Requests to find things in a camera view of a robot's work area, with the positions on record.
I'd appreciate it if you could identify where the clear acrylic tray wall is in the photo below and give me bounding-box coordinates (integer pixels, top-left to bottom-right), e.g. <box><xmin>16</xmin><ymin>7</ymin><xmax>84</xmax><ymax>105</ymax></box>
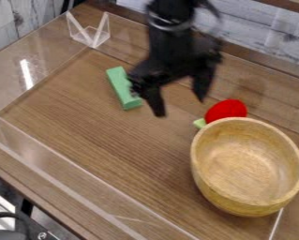
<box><xmin>0</xmin><ymin>117</ymin><xmax>199</xmax><ymax>240</ymax></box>

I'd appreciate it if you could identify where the green rectangular block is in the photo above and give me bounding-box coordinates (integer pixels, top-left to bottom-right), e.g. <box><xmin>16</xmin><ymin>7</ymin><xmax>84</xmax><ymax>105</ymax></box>
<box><xmin>106</xmin><ymin>67</ymin><xmax>141</xmax><ymax>111</ymax></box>

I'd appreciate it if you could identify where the wooden bowl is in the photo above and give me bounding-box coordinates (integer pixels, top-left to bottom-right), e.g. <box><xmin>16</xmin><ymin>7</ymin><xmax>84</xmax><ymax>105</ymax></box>
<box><xmin>189</xmin><ymin>117</ymin><xmax>299</xmax><ymax>218</ymax></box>

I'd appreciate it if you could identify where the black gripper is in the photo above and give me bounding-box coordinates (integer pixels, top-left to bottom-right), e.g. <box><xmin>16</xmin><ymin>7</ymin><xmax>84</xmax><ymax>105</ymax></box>
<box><xmin>128</xmin><ymin>37</ymin><xmax>221</xmax><ymax>117</ymax></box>

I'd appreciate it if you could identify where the red plush strawberry toy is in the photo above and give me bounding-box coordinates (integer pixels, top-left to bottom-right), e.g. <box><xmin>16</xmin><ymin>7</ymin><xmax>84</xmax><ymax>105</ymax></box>
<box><xmin>192</xmin><ymin>99</ymin><xmax>248</xmax><ymax>129</ymax></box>

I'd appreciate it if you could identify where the black cable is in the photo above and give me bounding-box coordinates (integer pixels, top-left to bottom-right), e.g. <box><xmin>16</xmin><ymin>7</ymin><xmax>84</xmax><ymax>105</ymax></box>
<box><xmin>0</xmin><ymin>211</ymin><xmax>30</xmax><ymax>240</ymax></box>

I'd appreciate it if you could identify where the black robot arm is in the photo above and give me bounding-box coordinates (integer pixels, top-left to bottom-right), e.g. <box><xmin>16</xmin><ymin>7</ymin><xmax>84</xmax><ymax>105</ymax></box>
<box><xmin>128</xmin><ymin>0</ymin><xmax>221</xmax><ymax>117</ymax></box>

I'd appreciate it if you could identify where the clear acrylic corner bracket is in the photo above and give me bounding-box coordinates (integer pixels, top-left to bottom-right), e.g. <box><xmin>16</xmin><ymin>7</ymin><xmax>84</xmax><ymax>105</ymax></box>
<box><xmin>65</xmin><ymin>12</ymin><xmax>109</xmax><ymax>49</ymax></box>

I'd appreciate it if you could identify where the black table leg bracket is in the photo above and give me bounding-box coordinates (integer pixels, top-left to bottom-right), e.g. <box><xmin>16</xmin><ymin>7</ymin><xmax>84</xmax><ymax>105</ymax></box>
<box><xmin>14</xmin><ymin>198</ymin><xmax>60</xmax><ymax>240</ymax></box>

